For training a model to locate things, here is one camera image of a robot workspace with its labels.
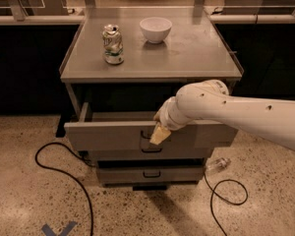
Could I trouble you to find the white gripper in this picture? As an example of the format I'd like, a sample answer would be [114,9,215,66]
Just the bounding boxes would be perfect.
[149,96,191,145]

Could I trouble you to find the white bowl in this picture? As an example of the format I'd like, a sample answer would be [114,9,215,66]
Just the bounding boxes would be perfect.
[140,17,172,43]

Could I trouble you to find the crushed green soda can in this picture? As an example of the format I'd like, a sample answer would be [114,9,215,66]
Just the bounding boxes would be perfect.
[102,24,124,65]

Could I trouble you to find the long counter with dark cabinets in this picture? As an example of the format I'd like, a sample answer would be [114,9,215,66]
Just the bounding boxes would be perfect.
[0,21,295,116]

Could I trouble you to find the black cable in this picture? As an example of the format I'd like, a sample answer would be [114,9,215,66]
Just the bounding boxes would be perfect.
[34,142,95,236]
[203,173,249,236]

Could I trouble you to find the black cable right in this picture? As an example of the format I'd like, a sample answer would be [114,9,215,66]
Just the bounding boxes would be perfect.
[203,173,249,236]

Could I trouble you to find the grey drawer cabinet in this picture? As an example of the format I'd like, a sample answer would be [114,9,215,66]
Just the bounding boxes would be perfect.
[61,7,243,188]

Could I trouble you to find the grey drawer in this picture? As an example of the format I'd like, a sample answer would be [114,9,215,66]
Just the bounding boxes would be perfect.
[65,102,237,151]
[96,166,203,185]
[88,141,232,162]

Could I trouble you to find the grey bottom drawer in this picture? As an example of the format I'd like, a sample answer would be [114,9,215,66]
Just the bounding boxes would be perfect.
[96,166,203,185]

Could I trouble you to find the grey middle drawer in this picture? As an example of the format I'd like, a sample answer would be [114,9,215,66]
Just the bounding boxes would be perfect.
[88,141,232,162]

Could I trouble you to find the grey top drawer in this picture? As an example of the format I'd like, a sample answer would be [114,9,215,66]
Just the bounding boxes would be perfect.
[65,102,237,151]

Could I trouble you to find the black cable left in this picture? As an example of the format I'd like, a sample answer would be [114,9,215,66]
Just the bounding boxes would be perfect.
[34,142,95,236]

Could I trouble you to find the clear plastic bottle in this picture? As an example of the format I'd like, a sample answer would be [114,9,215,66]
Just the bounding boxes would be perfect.
[205,157,231,175]

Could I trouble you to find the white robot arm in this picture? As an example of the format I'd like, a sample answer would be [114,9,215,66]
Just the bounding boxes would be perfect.
[150,80,295,151]

